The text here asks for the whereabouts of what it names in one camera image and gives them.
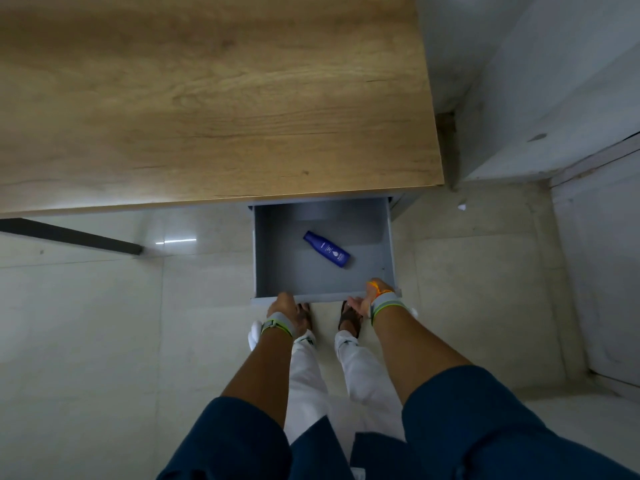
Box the white door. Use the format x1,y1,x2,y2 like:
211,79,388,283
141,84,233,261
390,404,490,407
549,131,640,388

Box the person's left hand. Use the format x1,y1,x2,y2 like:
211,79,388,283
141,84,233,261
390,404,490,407
266,292,309,339

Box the person's right forearm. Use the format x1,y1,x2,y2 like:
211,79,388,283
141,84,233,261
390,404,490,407
372,305,473,406

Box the person's right hand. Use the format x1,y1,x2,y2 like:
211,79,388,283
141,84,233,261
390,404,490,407
346,278,396,318

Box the dark blue shirt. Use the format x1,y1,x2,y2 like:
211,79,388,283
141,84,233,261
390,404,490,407
156,365,640,480

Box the grey wristband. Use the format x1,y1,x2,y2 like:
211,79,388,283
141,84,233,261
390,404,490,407
260,312,297,339
370,292,409,326

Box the person's left forearm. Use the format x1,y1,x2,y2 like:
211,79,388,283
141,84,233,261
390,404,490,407
220,327,294,429

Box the brown right sandal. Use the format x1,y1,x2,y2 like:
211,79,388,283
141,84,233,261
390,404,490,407
338,301,364,339

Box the grey drawer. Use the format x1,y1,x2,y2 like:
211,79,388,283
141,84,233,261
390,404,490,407
250,197,402,304

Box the black desk leg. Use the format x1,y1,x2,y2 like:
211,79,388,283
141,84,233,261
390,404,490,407
0,218,145,256

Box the white trousers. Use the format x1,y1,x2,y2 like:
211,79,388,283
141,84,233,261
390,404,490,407
248,307,420,463

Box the grey right wristband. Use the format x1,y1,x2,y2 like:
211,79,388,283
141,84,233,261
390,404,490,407
370,292,409,326

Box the blue lotion bottle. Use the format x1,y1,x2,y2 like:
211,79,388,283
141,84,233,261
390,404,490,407
303,231,351,268

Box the wooden desk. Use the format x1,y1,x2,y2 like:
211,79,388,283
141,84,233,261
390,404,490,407
0,0,445,219

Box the grey left wristband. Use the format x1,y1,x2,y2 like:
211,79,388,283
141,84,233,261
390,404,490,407
260,312,297,339

